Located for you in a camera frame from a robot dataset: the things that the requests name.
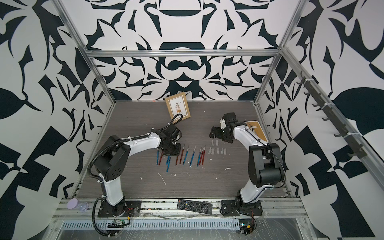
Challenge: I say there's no red knife capped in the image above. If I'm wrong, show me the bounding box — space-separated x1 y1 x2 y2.
179 145 185 164

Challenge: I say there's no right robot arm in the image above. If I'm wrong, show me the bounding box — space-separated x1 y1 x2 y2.
210 113 286 206

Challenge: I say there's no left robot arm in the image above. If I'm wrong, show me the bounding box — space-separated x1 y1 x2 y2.
87 124 182 207

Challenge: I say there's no white box with wooden lid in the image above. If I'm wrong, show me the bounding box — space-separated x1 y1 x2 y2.
245 121 268 142

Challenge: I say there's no black remote control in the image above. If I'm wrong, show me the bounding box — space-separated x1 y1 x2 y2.
177 199 213 215

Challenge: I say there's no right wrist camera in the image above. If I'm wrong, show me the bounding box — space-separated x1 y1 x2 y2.
220 119 227 130

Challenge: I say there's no wooden picture frame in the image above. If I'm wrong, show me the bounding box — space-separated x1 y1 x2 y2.
165 92 191 120

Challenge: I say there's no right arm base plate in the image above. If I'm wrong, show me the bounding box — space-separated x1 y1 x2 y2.
220 200 263 217

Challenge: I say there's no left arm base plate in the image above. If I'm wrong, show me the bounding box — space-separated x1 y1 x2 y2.
98 200 142 218

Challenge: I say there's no black wall hook rail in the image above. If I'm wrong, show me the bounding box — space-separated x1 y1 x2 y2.
298 76 368 159

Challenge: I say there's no white cable duct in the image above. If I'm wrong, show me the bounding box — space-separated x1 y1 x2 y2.
62 219 240 231

